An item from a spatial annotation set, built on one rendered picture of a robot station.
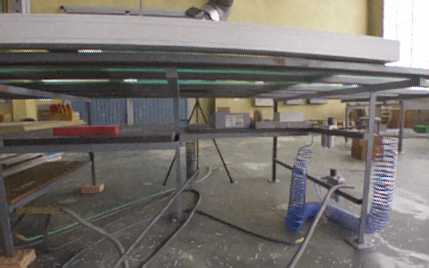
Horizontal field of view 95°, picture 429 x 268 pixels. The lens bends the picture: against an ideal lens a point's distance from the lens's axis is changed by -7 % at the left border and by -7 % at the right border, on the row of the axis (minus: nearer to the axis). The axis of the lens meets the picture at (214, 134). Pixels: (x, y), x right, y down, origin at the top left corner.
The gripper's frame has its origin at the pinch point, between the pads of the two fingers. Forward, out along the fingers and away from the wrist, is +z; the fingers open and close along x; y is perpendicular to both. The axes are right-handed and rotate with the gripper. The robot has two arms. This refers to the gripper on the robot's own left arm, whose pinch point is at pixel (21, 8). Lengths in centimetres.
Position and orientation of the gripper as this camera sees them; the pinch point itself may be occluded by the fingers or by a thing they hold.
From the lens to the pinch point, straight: 74.8
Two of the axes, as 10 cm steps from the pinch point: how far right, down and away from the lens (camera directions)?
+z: 0.1, 9.9, 1.0
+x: 1.8, 1.0, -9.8
